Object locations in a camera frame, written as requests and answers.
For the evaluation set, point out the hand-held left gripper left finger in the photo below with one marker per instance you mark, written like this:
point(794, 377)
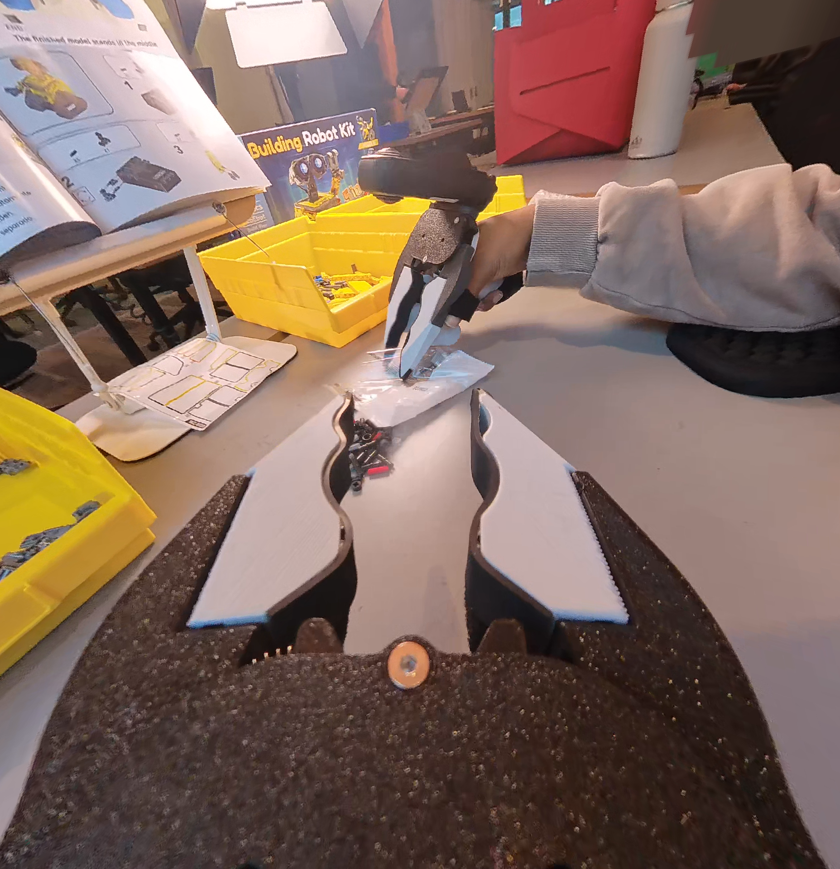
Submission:
point(277, 543)

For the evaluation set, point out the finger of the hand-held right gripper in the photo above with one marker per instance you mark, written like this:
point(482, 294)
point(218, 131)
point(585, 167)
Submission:
point(395, 305)
point(433, 319)

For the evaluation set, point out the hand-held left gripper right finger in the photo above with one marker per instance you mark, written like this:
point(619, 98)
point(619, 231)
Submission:
point(549, 543)

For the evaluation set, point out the clear plastic bag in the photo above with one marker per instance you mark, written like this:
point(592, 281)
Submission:
point(454, 380)

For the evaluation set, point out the pile of small building pegs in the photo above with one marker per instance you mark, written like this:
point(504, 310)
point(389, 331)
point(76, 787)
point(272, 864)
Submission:
point(372, 455)

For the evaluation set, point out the person's right forearm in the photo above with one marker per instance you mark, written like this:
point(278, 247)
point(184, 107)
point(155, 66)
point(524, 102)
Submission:
point(698, 244)

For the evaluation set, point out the grey desk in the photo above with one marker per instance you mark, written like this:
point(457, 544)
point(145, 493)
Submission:
point(664, 509)

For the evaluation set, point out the person's right hand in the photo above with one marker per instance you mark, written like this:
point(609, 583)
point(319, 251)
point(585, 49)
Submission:
point(501, 244)

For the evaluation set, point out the heap of yellow bricks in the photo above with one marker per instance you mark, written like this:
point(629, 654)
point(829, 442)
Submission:
point(352, 285)

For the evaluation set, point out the yellow plastic bin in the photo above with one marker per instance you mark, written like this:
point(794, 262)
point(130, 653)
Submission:
point(270, 299)
point(508, 193)
point(66, 611)

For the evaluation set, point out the robot kit box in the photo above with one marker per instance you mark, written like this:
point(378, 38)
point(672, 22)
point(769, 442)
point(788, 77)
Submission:
point(291, 163)

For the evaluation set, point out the sticker sheet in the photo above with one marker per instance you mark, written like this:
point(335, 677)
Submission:
point(195, 387)

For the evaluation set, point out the red carrier box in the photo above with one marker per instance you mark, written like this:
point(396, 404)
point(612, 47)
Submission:
point(562, 81)

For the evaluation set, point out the heap of dark grey bricks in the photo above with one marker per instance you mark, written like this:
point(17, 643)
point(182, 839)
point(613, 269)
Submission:
point(26, 550)

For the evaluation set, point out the black office chair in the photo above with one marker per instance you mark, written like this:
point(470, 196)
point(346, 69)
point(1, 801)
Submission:
point(141, 305)
point(814, 115)

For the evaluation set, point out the studio light panel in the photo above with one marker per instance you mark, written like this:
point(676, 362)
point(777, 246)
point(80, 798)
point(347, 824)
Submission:
point(284, 30)

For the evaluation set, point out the white bottle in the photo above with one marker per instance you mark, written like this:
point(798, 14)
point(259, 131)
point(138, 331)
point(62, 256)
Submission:
point(664, 81)

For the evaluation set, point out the beige book stand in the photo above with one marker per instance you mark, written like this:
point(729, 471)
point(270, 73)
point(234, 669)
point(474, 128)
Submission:
point(121, 237)

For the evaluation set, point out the open instruction booklet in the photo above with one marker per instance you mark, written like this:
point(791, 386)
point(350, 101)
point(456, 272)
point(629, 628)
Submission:
point(121, 122)

